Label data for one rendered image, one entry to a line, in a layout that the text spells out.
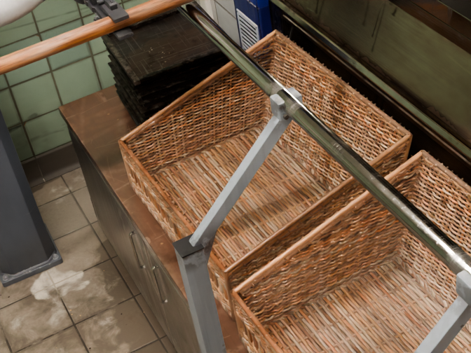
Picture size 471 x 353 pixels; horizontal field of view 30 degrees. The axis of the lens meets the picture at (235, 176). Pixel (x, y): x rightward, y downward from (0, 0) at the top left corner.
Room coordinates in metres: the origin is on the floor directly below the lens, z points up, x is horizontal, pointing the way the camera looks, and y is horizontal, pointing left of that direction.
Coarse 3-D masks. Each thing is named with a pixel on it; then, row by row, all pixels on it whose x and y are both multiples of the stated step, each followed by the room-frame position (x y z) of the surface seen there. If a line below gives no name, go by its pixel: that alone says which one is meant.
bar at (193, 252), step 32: (224, 32) 1.40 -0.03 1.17; (256, 64) 1.27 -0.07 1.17; (288, 96) 1.16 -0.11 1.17; (320, 128) 1.07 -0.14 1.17; (256, 160) 1.14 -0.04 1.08; (352, 160) 0.98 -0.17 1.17; (224, 192) 1.13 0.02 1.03; (384, 192) 0.90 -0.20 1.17; (416, 224) 0.83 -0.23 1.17; (192, 256) 1.07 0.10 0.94; (448, 256) 0.76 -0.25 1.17; (192, 288) 1.07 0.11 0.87; (448, 320) 0.71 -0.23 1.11; (224, 352) 1.08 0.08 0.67; (416, 352) 0.70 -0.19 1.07
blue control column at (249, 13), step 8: (240, 0) 2.11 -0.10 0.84; (264, 0) 2.02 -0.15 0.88; (240, 8) 2.12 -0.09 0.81; (248, 8) 2.07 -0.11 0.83; (256, 8) 2.02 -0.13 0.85; (264, 8) 2.02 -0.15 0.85; (248, 16) 2.08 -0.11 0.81; (256, 16) 2.03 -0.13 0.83; (264, 16) 2.02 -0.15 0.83; (256, 24) 2.04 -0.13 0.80; (264, 24) 2.01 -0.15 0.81; (264, 32) 2.01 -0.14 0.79; (240, 40) 2.15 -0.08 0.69
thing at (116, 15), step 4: (104, 4) 1.51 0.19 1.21; (104, 8) 1.49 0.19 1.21; (108, 8) 1.49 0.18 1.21; (120, 8) 1.48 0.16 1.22; (108, 12) 1.47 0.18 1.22; (112, 12) 1.47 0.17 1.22; (116, 12) 1.47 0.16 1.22; (120, 12) 1.47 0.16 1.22; (124, 12) 1.46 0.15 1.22; (112, 16) 1.45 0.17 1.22; (116, 16) 1.45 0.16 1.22; (120, 16) 1.45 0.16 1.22; (124, 16) 1.45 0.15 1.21; (128, 16) 1.45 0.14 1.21; (116, 20) 1.44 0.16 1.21; (120, 20) 1.44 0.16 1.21
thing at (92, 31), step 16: (160, 0) 1.50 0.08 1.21; (176, 0) 1.50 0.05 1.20; (192, 0) 1.52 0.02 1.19; (144, 16) 1.48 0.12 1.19; (80, 32) 1.44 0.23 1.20; (96, 32) 1.44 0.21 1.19; (32, 48) 1.41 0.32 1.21; (48, 48) 1.41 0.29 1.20; (64, 48) 1.42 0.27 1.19; (0, 64) 1.38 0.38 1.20; (16, 64) 1.39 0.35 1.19
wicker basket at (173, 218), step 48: (288, 48) 1.84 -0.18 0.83; (192, 96) 1.80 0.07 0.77; (240, 96) 1.85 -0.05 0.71; (336, 96) 1.64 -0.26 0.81; (144, 144) 1.75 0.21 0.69; (192, 144) 1.79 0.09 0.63; (240, 144) 1.81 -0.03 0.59; (288, 144) 1.76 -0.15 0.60; (384, 144) 1.46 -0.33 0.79; (144, 192) 1.64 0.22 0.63; (192, 192) 1.65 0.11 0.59; (288, 192) 1.59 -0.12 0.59; (336, 192) 1.33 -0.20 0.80; (240, 240) 1.46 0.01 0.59; (288, 240) 1.43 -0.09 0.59; (288, 288) 1.28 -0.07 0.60
